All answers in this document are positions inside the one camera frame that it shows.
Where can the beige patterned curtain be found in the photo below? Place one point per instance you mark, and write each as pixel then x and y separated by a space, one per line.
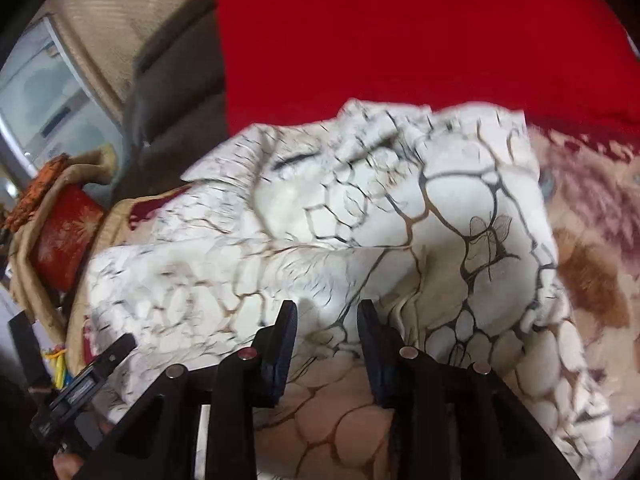
pixel 102 37

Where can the red blanket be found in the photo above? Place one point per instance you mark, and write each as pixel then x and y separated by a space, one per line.
pixel 565 64

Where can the floral cream maroon bedspread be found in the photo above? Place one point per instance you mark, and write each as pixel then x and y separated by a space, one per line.
pixel 593 210

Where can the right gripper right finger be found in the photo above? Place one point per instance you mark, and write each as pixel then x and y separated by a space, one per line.
pixel 408 382

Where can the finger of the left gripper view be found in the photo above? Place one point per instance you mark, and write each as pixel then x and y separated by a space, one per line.
pixel 107 361

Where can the red gold embroidered pillow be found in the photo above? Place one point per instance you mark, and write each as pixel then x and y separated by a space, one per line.
pixel 51 230

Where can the white crackle-print garment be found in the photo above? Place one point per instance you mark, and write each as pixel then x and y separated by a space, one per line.
pixel 436 217

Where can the window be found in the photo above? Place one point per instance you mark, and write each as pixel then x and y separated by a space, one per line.
pixel 47 107

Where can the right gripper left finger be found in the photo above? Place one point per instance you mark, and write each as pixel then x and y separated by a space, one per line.
pixel 252 377

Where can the person's left hand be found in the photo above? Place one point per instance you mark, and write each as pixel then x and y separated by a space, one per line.
pixel 67 465

